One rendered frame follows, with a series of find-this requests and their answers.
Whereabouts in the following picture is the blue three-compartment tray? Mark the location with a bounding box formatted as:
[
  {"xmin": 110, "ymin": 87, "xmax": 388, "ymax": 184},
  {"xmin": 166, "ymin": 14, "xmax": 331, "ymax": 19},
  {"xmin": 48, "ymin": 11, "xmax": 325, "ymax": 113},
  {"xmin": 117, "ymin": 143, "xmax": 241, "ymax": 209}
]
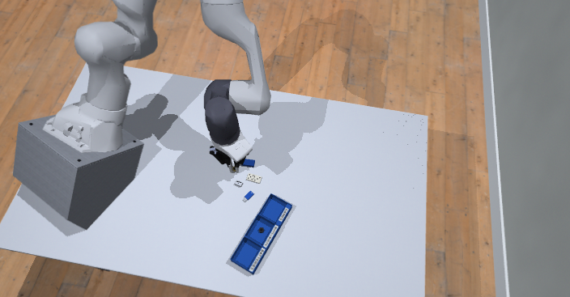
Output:
[{"xmin": 231, "ymin": 193, "xmax": 292, "ymax": 274}]

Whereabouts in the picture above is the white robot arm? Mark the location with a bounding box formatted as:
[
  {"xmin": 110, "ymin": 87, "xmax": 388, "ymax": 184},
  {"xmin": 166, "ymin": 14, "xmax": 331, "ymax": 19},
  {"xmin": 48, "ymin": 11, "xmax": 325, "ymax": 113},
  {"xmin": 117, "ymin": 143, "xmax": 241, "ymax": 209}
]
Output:
[{"xmin": 43, "ymin": 0, "xmax": 271, "ymax": 163}]

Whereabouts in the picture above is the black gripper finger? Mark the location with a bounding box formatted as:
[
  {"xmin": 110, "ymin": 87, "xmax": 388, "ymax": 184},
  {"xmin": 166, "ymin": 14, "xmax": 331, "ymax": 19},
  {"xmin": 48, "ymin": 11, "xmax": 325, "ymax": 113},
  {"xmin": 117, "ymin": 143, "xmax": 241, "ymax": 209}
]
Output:
[
  {"xmin": 210, "ymin": 146, "xmax": 233, "ymax": 173},
  {"xmin": 233, "ymin": 155, "xmax": 247, "ymax": 173}
]

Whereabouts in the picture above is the white domino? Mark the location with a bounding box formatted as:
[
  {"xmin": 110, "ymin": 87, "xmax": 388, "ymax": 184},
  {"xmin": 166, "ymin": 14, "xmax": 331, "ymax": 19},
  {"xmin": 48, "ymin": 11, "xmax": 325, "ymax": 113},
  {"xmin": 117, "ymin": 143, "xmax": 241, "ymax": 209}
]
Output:
[{"xmin": 246, "ymin": 173, "xmax": 262, "ymax": 184}]

